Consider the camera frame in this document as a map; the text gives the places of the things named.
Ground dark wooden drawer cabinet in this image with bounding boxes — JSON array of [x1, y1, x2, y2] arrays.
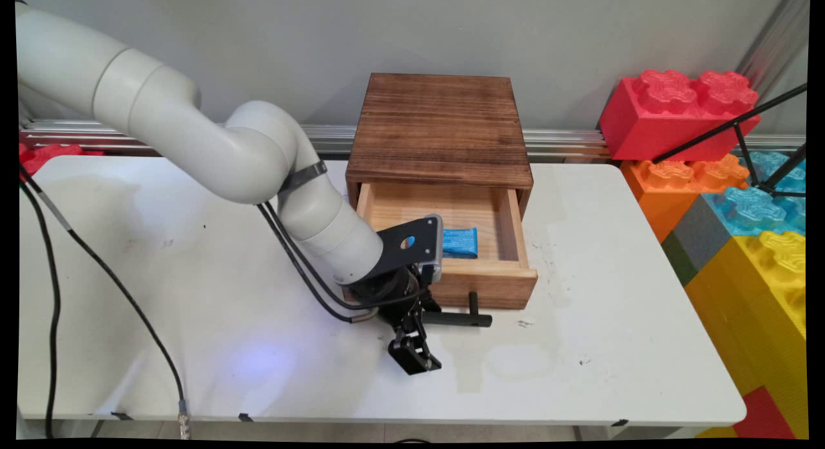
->
[[345, 73, 534, 213]]

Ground light blue foam brick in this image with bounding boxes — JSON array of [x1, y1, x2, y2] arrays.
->
[[738, 151, 806, 195], [703, 186, 806, 237]]

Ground slanted aluminium profile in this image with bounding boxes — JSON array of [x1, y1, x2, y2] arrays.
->
[[735, 0, 810, 82]]

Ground grey foam brick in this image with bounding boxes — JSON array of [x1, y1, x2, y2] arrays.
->
[[672, 195, 732, 272]]

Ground wooden drawer with black handle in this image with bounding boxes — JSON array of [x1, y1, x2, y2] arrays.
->
[[342, 182, 539, 329]]

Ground horizontal aluminium rail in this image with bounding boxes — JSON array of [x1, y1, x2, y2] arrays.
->
[[19, 119, 806, 161]]

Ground blue snack packet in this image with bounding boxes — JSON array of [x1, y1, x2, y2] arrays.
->
[[442, 227, 480, 260]]

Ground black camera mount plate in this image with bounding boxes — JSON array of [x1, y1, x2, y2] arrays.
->
[[367, 216, 442, 283]]

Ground plain black cable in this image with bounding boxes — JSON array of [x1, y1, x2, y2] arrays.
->
[[18, 178, 381, 440]]

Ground big red foam brick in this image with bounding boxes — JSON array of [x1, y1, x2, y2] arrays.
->
[[598, 69, 761, 163]]

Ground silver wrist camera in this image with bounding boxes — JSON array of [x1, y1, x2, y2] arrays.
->
[[422, 213, 447, 286]]

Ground red foam brick behind table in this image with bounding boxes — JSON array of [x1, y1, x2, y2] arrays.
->
[[19, 143, 104, 182]]

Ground black tripod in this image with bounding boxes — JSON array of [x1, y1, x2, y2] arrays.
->
[[651, 82, 808, 198]]

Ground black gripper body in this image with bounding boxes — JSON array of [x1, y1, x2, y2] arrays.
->
[[345, 267, 440, 322]]

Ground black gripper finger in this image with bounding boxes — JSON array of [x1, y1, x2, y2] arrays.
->
[[412, 307, 444, 371], [388, 314, 429, 376]]

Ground black cable with white label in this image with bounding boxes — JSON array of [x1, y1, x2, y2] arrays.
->
[[18, 162, 434, 440]]

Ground dark cable strap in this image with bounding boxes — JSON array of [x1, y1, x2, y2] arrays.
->
[[277, 160, 328, 196]]

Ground orange foam brick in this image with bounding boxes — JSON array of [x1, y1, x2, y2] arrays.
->
[[620, 154, 752, 244]]

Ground small red foam brick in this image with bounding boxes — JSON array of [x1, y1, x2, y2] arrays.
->
[[732, 386, 797, 440]]

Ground big yellow foam brick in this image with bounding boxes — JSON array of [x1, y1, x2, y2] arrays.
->
[[683, 230, 810, 440]]

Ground dark green foam brick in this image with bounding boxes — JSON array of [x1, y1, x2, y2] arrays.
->
[[661, 230, 700, 287]]

